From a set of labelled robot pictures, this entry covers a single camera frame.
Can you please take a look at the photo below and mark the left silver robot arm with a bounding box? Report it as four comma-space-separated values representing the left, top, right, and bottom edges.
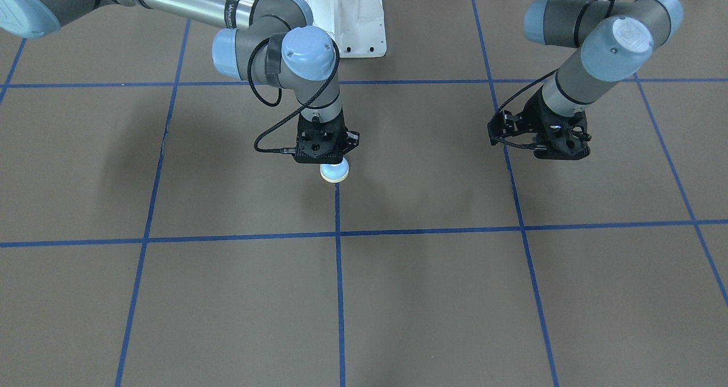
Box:
488, 0, 685, 160

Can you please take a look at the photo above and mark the brown paper table cover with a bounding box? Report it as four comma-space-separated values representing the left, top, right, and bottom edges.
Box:
1, 0, 727, 386

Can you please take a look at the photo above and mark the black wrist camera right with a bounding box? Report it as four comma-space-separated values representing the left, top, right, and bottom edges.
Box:
293, 132, 344, 164

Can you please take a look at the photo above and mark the blue and cream bell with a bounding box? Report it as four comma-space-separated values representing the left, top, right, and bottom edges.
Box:
319, 157, 349, 184

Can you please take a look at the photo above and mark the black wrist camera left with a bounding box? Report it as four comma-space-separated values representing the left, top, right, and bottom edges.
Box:
533, 126, 592, 160

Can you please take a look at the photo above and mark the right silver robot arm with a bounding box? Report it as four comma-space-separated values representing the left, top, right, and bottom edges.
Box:
1, 0, 359, 164

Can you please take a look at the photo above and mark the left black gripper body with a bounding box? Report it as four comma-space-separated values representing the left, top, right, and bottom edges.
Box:
521, 91, 586, 140

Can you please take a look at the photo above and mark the black camera cable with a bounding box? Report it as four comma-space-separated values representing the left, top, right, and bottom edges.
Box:
246, 36, 341, 154

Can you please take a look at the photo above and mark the white camera stand pillar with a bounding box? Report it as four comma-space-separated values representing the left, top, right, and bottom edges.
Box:
305, 0, 387, 59

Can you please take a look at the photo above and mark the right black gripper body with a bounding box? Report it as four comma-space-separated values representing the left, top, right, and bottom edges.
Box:
297, 112, 349, 149

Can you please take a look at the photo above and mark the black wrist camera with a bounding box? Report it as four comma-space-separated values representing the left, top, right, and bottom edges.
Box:
533, 126, 592, 160
293, 132, 344, 164

